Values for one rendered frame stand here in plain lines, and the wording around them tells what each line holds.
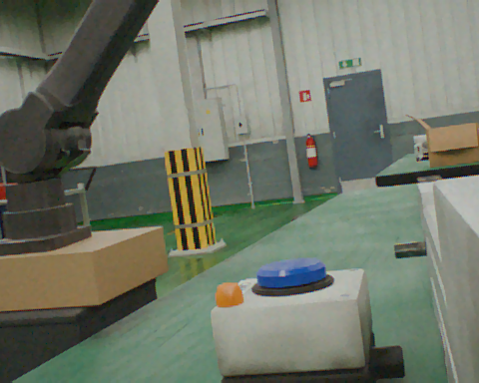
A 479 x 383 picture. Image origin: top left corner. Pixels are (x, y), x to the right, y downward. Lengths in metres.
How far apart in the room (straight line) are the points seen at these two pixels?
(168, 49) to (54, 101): 6.23
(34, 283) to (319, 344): 0.49
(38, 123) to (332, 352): 0.52
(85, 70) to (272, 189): 11.19
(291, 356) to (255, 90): 11.70
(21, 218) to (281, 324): 0.52
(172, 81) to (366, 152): 5.36
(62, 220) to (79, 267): 0.10
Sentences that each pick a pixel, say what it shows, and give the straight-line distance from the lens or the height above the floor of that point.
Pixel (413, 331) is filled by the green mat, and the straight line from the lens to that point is 0.49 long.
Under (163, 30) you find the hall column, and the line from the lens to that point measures 7.06.
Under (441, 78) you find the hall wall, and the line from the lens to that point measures 11.52.
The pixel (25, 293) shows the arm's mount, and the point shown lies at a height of 0.80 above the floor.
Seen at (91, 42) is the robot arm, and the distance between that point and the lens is 0.78.
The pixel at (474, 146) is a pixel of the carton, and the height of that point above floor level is 0.84.
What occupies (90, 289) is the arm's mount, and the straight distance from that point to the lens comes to 0.75.
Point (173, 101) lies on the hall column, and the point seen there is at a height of 1.60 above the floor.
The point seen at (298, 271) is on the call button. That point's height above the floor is 0.85.
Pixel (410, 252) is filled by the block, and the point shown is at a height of 0.83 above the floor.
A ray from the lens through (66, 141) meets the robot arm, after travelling 0.82.
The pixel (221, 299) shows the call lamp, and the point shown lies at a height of 0.84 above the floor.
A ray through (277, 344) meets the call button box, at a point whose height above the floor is 0.82.
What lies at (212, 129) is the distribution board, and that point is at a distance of 11.96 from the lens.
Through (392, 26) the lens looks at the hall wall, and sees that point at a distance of 11.69.
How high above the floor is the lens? 0.92
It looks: 3 degrees down
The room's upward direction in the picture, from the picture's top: 8 degrees counter-clockwise
